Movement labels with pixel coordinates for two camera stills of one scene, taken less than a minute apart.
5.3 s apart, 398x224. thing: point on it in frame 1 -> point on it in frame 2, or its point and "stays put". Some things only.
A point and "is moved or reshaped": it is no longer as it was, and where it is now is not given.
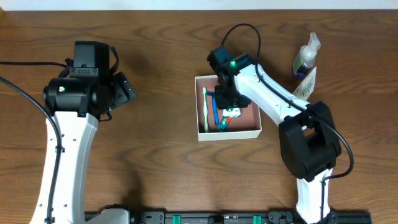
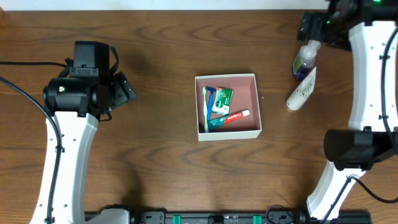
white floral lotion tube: x=307 y=86 stays put
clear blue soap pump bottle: x=305 y=58 stays put
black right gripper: x=232 y=101 -> x=306 y=26
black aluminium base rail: x=236 y=217 stays put
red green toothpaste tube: x=223 y=126 is moved or reshaped
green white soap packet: x=232 y=112 is moved or reshaped
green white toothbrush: x=205 y=110 stays put
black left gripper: x=123 y=90 stays put
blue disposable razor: x=216 y=117 -> x=211 y=89
